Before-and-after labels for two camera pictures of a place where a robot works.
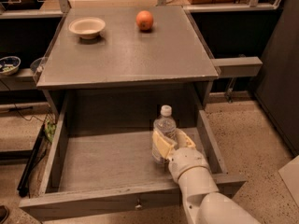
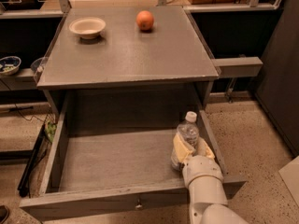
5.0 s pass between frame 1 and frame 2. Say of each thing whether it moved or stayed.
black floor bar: stayed
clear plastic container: stayed
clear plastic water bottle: moved
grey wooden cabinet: stayed
